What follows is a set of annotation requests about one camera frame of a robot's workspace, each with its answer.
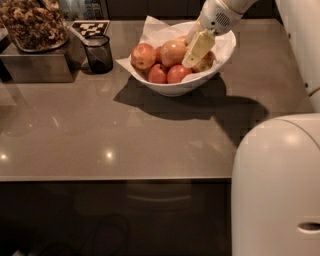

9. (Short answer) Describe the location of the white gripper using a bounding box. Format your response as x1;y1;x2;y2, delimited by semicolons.
182;0;242;68

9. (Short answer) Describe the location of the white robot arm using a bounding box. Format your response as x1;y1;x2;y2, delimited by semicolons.
231;0;320;256

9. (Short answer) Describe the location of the red apple back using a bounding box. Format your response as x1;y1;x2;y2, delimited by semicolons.
177;36;188;45

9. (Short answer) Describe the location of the white bowl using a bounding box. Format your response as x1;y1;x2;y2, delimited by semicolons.
128;21;237;98

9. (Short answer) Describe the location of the red apple right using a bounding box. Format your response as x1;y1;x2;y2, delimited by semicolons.
192;51;216;73

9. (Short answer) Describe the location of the red apple top centre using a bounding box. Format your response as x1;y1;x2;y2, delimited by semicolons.
161;40;187;67

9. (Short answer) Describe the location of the small red apple middle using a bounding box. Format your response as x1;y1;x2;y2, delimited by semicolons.
155;46;162;63

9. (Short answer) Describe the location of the red apple front centre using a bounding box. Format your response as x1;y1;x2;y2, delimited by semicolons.
167;65;192;84

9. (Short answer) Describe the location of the red apple front left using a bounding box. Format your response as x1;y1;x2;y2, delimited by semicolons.
148;64;168;84

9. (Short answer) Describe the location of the red apple far left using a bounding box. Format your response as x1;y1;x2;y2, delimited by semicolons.
131;43;156;70

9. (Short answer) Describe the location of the black mesh cup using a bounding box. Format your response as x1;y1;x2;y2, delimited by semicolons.
83;35;113;74

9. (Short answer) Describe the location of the black white marker tag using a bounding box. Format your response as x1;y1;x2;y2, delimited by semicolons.
71;20;110;38

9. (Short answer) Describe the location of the metal box stand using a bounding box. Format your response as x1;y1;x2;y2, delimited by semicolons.
0;34;85;83

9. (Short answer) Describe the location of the glass jar of granola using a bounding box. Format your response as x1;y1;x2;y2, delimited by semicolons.
0;0;69;52

